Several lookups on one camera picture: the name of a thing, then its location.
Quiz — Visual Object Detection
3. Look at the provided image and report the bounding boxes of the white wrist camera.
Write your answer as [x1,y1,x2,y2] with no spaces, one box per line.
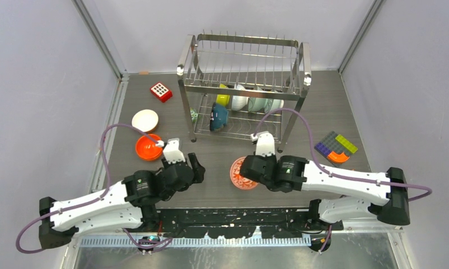
[155,138,186,165]
[250,131,275,157]

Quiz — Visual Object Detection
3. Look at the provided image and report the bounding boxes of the steel two-tier dish rack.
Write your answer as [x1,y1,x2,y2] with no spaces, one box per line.
[176,33,312,152]

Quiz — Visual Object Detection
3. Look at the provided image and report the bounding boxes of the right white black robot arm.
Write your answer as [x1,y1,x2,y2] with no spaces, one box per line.
[240,155,410,230]

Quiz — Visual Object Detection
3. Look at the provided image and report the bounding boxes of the pale green bowl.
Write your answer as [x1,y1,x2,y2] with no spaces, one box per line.
[247,97,268,113]
[264,98,284,113]

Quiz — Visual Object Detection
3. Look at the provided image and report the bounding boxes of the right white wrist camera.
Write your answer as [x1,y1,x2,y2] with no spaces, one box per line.
[250,131,275,157]

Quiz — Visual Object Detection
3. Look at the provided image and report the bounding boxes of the orange curved toy piece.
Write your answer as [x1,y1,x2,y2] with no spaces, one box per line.
[327,151,349,164]

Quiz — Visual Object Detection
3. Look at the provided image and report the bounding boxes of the yellow bowl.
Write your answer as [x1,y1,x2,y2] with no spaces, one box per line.
[216,94,230,107]

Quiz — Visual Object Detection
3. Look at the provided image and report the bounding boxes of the lime green brick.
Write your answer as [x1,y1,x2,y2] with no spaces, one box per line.
[335,134,358,154]

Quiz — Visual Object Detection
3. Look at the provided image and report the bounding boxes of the red white grid block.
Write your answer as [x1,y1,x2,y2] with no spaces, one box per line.
[149,82,173,103]

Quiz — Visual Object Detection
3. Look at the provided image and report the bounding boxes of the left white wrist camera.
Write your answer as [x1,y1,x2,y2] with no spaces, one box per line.
[155,138,186,165]

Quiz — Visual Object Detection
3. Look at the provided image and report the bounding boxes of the white bowl in rack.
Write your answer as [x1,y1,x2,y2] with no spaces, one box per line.
[231,84,249,111]

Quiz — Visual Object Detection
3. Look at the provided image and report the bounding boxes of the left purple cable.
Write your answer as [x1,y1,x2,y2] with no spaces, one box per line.
[15,124,174,255]

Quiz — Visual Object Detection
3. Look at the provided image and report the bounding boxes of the small green patterned object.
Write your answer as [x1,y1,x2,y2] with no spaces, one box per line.
[190,108,198,123]

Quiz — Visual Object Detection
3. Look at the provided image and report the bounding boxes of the red white patterned bowl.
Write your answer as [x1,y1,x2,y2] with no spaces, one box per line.
[230,156,258,191]

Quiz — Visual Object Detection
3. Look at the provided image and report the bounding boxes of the orange bowl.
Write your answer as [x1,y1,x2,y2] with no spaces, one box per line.
[136,148,163,161]
[135,136,160,151]

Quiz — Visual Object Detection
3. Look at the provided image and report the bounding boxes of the dark blue bowl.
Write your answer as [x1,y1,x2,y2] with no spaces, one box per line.
[209,103,228,132]

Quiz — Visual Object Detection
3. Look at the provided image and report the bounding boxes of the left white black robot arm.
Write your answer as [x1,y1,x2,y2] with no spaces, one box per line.
[39,153,205,249]

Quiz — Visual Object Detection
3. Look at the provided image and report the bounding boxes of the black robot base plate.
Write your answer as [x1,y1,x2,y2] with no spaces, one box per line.
[135,207,344,239]

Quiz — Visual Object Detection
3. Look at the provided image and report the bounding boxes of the purple brick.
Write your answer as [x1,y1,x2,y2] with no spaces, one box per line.
[314,142,331,157]

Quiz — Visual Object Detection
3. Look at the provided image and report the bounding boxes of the white bowl brown outside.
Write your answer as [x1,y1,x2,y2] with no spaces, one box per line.
[131,109,159,133]

